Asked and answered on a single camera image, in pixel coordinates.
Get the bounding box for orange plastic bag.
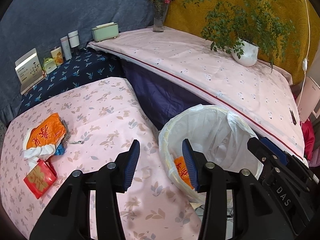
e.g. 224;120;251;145
27;113;66;149

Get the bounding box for red gold envelope packet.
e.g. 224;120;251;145
23;160;57;199

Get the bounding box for red white paper cup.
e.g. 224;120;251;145
22;128;34;151

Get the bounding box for white lined trash bin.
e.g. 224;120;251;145
158;105;263;204

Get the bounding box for pink rabbit print tablecloth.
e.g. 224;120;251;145
1;77;201;239

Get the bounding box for black clip on bench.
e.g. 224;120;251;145
289;109;297;125

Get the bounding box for white heater appliance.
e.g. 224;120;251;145
296;76;320;122

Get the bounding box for pale pink bench cover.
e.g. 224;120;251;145
88;28;305;158

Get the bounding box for white crumpled tissue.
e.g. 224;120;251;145
23;144;56;171

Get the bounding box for navy floral cloth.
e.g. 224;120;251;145
18;48;125;114

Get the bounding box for green yellow small carton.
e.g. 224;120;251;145
42;57;57;75

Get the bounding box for orange printed tin can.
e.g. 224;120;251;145
50;47;63;67

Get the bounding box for mint green tissue box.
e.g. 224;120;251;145
92;22;119;42

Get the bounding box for white cap bottle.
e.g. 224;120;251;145
68;30;80;56

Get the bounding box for tall white bottle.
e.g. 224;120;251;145
60;36;72;61

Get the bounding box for white open book box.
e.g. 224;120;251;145
15;48;44;95

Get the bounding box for green plant white pot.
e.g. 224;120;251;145
182;0;300;65

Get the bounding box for mustard yellow curtain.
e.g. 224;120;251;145
165;0;319;84

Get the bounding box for glass vase pink flowers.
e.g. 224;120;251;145
148;0;174;33

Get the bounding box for blue grey backdrop blanket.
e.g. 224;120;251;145
1;0;153;124

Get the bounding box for white cable with switch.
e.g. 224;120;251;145
295;0;311;108

